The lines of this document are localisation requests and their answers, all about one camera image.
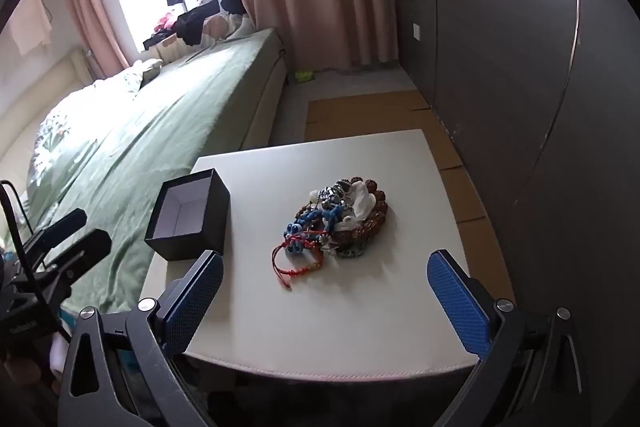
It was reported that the narrow pink curtain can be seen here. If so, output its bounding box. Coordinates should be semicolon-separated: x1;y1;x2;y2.
55;0;137;74

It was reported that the flat brown cardboard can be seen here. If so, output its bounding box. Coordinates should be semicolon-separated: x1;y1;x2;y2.
304;89;517;304

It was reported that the beige hanging towel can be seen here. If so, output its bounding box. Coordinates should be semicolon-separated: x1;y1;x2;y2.
5;0;54;56

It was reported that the black cable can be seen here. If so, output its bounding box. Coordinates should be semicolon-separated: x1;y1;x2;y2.
0;179;73;345

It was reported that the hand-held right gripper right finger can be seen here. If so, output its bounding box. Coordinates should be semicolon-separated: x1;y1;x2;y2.
426;249;594;427

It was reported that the bed with green sheet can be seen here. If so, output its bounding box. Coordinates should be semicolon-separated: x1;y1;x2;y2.
0;27;289;314

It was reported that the dark grey wardrobe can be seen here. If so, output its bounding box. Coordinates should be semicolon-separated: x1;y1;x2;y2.
382;0;640;408

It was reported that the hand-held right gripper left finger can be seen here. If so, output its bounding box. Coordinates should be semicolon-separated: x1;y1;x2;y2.
59;249;226;427

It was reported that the pale pillow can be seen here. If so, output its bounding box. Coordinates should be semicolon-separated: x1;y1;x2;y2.
125;58;164;81

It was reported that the beige padded headboard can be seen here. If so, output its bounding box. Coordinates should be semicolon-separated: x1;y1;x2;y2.
0;48;97;170

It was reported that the pile of mixed jewelry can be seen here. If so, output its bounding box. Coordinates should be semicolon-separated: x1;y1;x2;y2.
272;177;390;293

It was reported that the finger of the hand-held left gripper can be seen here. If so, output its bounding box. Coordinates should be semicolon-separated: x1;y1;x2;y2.
21;208;88;258
35;229;113;288

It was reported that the black square gift box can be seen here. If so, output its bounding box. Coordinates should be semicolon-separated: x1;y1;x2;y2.
144;168;231;263

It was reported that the floral green duvet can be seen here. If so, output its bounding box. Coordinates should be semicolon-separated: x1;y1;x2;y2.
25;57;166;190

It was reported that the heap of clothes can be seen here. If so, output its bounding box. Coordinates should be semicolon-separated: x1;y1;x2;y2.
142;0;252;51

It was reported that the person's left hand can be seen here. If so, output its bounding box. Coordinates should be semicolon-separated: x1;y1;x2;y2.
0;349;43;385

